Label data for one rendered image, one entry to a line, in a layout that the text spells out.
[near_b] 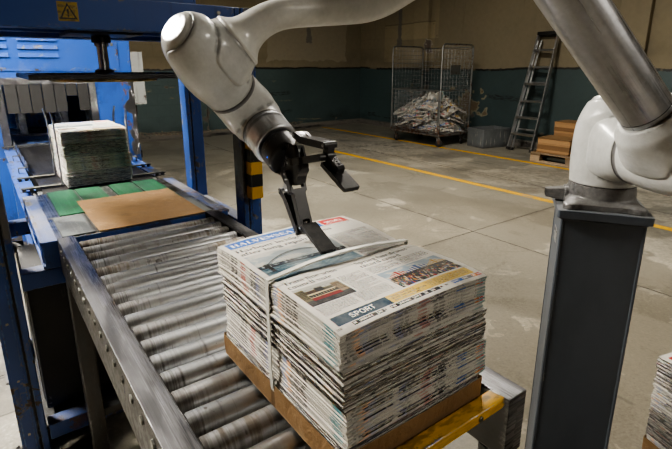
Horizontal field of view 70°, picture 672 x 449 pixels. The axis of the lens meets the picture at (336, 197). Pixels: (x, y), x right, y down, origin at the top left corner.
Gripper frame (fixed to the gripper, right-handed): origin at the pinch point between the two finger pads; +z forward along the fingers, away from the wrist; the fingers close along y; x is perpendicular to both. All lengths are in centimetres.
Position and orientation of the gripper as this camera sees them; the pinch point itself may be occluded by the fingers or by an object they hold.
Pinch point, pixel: (336, 217)
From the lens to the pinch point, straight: 77.9
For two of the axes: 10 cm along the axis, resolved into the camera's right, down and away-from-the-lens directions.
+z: 5.3, 6.3, -5.7
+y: -2.7, 7.6, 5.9
